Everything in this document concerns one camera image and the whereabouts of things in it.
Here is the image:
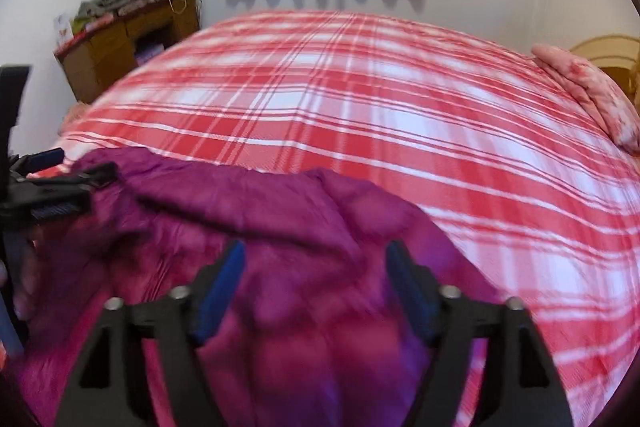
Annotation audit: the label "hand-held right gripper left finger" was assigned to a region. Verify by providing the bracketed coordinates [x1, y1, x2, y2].
[54, 239, 247, 427]

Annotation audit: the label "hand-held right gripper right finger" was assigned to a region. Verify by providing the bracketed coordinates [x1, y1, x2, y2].
[385, 241, 575, 427]

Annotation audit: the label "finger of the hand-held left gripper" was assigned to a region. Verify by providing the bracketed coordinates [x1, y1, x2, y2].
[11, 148, 67, 178]
[0, 161, 119, 224]

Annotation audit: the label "purple puffer jacket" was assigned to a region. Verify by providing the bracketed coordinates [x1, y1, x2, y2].
[15, 146, 506, 427]

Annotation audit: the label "pink clothes pile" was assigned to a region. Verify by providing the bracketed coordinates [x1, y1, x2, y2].
[60, 102, 93, 132]

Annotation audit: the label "grey clothes pile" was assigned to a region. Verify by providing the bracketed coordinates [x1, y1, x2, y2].
[75, 0, 153, 20]

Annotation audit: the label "small white box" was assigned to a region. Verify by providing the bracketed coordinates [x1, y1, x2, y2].
[53, 13, 75, 48]

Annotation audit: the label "flat red box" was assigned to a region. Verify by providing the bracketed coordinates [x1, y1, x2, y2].
[70, 14, 118, 42]

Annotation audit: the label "brown wooden desk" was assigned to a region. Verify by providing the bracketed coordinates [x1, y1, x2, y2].
[54, 0, 202, 105]

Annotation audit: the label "boxes inside desk shelf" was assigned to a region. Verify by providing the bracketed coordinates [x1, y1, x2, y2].
[134, 38, 168, 66]

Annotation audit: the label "red plaid bed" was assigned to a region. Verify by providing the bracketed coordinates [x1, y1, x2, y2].
[25, 9, 640, 427]

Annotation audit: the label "pink floral pillow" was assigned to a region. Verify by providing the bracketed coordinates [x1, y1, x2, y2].
[531, 43, 640, 154]

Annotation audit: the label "beige wooden headboard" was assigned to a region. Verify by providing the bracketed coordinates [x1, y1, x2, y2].
[569, 35, 640, 112]

